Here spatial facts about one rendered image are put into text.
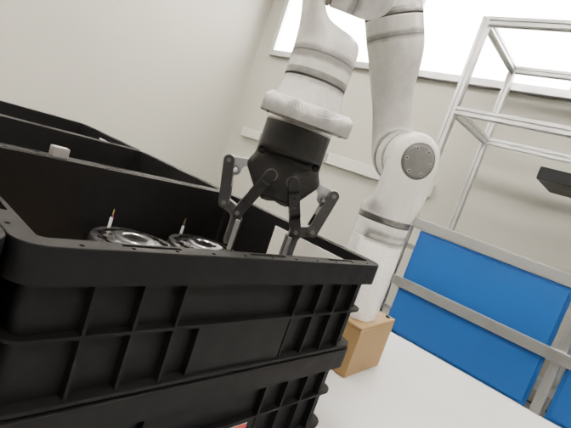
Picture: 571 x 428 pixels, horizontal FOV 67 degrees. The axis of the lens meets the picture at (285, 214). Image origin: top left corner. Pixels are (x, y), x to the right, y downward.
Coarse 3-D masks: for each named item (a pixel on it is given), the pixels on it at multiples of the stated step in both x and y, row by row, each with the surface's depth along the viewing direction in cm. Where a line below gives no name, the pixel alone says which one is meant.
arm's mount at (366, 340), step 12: (348, 324) 73; (360, 324) 72; (372, 324) 74; (384, 324) 77; (348, 336) 72; (360, 336) 71; (372, 336) 75; (384, 336) 79; (348, 348) 72; (360, 348) 73; (372, 348) 77; (348, 360) 72; (360, 360) 75; (372, 360) 79; (336, 372) 73; (348, 372) 73
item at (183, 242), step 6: (174, 234) 61; (180, 234) 62; (186, 234) 63; (168, 240) 58; (174, 240) 58; (180, 240) 59; (186, 240) 60; (174, 246) 56; (180, 246) 56; (186, 246) 57; (192, 246) 58; (222, 246) 64
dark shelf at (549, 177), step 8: (544, 168) 196; (544, 176) 196; (552, 176) 194; (560, 176) 192; (568, 176) 190; (544, 184) 210; (552, 184) 200; (560, 184) 192; (568, 184) 190; (552, 192) 228; (560, 192) 218; (568, 192) 207
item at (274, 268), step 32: (64, 160) 50; (0, 224) 24; (288, 224) 61; (32, 256) 23; (64, 256) 24; (96, 256) 25; (128, 256) 27; (160, 256) 28; (192, 256) 30; (224, 256) 33; (256, 256) 36; (288, 256) 40; (352, 256) 54
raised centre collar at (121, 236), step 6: (120, 234) 51; (126, 234) 52; (132, 234) 53; (138, 234) 53; (144, 234) 54; (120, 240) 50; (126, 240) 50; (132, 240) 50; (144, 240) 53; (150, 240) 53
